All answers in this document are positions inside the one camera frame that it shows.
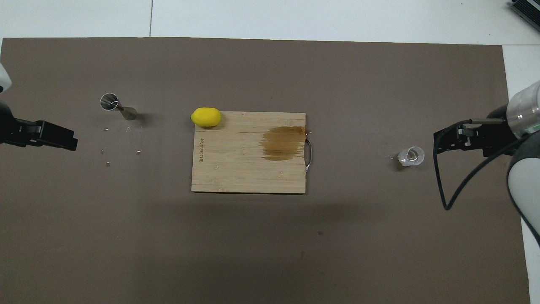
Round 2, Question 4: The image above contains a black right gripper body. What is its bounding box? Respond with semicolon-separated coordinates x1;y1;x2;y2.
476;104;518;157

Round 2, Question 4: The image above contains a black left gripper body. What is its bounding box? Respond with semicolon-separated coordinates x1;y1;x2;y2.
0;103;21;147

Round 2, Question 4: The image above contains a small clear glass cup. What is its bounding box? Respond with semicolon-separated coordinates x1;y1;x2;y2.
397;146;425;167

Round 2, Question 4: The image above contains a metal jigger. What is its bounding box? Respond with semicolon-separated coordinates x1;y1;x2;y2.
100;93;138;121

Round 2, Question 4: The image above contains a grey ribbed device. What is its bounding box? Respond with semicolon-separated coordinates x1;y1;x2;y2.
508;0;540;31

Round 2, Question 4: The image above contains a yellow lemon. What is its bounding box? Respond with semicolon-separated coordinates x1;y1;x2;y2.
190;107;222;128

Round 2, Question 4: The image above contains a wooden cutting board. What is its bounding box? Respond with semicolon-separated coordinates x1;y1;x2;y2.
191;111;313;194

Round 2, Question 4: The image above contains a brown table mat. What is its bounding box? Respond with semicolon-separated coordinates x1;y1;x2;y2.
0;37;531;304

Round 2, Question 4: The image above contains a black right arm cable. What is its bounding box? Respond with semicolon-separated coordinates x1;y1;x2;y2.
433;119;526;211

